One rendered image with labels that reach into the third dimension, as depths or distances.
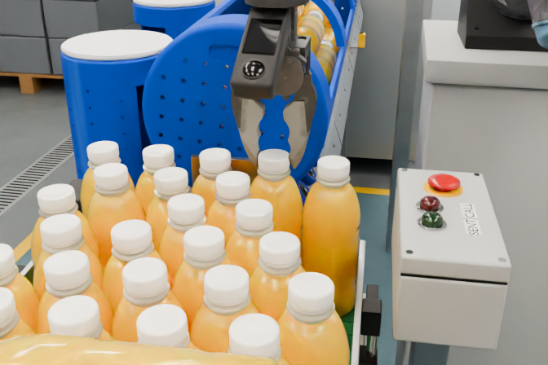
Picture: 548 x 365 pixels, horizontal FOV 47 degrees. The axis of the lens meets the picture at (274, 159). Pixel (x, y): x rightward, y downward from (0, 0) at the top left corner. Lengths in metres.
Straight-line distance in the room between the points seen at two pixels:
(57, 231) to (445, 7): 5.57
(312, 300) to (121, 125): 1.12
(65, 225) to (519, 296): 0.89
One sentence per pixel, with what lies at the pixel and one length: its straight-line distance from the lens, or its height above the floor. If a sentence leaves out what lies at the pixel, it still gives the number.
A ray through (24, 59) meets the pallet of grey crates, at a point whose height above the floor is 0.24.
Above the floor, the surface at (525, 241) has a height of 0.82.
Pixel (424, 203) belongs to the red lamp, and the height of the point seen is 1.11.
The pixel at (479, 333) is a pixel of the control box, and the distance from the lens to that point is 0.67.
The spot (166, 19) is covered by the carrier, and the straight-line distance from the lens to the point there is 2.17.
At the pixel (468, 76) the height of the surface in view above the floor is 1.13.
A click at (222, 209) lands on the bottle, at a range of 0.73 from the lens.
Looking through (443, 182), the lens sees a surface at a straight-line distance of 0.73.
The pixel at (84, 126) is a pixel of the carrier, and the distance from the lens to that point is 1.64.
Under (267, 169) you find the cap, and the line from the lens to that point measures 0.76.
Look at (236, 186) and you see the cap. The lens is 0.71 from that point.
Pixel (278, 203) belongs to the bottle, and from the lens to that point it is 0.77.
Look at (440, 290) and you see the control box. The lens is 0.63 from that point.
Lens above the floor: 1.43
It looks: 24 degrees down
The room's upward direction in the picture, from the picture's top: straight up
